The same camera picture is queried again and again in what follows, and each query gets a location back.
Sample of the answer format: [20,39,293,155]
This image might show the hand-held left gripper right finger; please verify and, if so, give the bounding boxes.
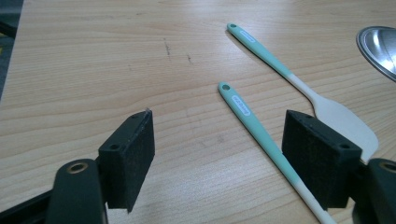
[281,109,363,211]

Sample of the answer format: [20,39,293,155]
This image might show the teal and white silicone spatula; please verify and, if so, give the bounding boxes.
[218,81,339,224]
[226,22,380,164]

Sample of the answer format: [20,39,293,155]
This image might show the stainless steel utensil rack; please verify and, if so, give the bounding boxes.
[356,25,396,83]

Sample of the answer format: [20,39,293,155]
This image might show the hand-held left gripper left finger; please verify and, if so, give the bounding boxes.
[98,107,156,214]

